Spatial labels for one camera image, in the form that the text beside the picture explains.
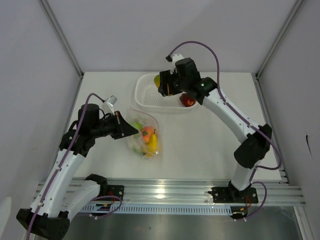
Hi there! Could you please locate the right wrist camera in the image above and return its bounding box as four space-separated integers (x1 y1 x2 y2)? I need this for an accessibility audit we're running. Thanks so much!
165 53 184 75

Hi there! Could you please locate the dark red apple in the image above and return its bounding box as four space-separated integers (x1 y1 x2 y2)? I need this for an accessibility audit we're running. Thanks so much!
179 93 197 108

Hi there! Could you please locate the aluminium frame post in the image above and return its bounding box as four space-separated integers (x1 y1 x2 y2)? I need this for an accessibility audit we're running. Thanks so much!
255 0 307 80
38 0 84 78

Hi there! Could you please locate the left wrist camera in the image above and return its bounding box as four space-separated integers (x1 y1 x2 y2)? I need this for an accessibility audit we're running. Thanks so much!
101 95 118 114

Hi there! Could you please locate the clear zip top bag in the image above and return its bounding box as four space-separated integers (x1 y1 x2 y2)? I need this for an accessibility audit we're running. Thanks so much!
125 107 163 159

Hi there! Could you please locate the left aluminium frame post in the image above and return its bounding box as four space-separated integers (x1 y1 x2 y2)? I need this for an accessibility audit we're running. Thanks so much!
38 0 84 78

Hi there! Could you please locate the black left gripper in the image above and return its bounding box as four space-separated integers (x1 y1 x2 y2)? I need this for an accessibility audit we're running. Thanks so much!
91 110 139 140

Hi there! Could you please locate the white plastic basket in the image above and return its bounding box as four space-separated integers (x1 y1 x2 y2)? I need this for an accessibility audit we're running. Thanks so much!
134 73 199 114

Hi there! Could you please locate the orange peach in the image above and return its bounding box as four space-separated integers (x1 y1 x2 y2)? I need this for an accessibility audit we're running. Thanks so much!
141 126 155 144

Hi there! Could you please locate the right aluminium frame post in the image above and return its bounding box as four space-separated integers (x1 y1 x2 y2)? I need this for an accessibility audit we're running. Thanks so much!
255 0 307 80

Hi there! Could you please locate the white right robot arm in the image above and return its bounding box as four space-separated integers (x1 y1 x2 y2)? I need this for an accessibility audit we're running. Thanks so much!
158 54 272 202

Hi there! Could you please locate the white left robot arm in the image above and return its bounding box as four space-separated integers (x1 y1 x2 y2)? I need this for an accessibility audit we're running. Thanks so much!
16 103 138 240

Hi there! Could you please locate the aluminium mounting rail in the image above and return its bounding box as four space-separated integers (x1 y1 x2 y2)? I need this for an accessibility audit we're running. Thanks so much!
107 178 306 207

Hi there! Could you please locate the white cauliflower with green leaves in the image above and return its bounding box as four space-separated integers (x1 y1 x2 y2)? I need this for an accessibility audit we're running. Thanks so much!
128 139 145 156

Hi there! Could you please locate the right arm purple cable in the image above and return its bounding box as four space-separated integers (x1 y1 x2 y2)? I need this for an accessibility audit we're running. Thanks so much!
168 41 283 222

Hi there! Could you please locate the yellow mango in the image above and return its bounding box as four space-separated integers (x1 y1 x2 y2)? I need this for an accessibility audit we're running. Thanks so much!
154 74 161 88

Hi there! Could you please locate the orange yellow fruit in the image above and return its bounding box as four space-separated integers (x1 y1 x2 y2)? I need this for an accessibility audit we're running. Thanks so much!
142 146 159 158

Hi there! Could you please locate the yellow lemon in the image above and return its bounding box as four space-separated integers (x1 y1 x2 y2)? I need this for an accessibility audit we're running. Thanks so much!
147 133 158 151

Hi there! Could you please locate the green apple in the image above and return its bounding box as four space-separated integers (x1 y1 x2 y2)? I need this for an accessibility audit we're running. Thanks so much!
130 120 143 138

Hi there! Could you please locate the white slotted cable duct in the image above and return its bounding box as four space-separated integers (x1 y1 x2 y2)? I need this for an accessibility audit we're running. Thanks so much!
80 203 232 216

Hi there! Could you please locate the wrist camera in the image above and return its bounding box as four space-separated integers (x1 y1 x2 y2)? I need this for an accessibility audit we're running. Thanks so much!
165 53 184 75
101 95 118 114

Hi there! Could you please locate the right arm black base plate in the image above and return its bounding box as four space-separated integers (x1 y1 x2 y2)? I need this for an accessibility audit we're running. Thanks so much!
207 186 259 204

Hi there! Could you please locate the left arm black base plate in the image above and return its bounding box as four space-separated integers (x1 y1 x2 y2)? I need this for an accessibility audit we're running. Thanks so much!
99 185 125 202

